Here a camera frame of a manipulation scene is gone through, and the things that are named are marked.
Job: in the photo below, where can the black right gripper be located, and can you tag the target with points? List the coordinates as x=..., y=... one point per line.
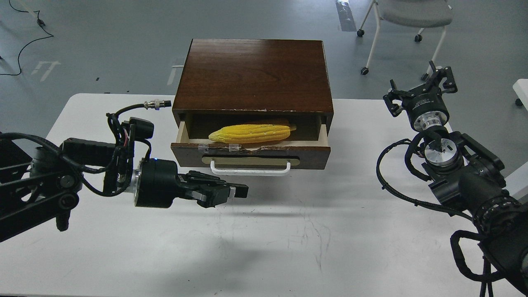
x=424, y=105

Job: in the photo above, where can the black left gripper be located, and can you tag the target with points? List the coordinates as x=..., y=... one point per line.
x=159, y=183

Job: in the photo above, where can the yellow corn cob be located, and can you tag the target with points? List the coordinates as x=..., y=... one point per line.
x=250, y=133

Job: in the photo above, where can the wooden drawer with white handle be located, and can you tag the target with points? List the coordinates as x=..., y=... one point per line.
x=307, y=148

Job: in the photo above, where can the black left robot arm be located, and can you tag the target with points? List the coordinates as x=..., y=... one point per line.
x=40, y=181

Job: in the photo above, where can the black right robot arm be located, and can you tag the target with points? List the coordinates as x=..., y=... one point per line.
x=465, y=177

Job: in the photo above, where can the dark wooden drawer cabinet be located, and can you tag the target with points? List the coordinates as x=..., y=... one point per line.
x=263, y=77

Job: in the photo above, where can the grey office chair on wheels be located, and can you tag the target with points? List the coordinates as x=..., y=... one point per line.
x=420, y=14

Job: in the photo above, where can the grey tape strip on floor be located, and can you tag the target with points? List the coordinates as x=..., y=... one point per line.
x=345, y=16

